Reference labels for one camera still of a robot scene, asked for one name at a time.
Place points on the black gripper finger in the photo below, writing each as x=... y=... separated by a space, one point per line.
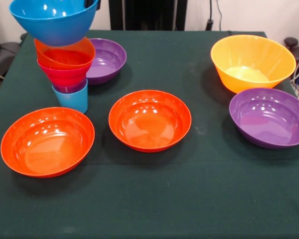
x=98 y=5
x=86 y=2

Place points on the blue plastic bowl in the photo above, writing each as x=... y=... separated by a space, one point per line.
x=54 y=30

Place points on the purple plastic bowl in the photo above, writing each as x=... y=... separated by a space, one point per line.
x=269 y=119
x=109 y=59

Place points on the small deep orange bowl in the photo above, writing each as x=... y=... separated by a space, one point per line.
x=64 y=57

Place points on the pink plastic bowl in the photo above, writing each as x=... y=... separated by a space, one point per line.
x=64 y=74

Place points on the purple plastic cup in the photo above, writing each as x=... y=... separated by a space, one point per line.
x=69 y=88

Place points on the blue plastic cup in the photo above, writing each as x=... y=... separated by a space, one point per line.
x=72 y=100

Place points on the wide red-orange bowl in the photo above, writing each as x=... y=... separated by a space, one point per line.
x=149 y=124
x=47 y=147

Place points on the large yellow-orange bowl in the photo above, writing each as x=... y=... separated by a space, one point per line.
x=251 y=54

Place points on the dark green tablecloth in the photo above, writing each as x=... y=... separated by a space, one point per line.
x=139 y=186

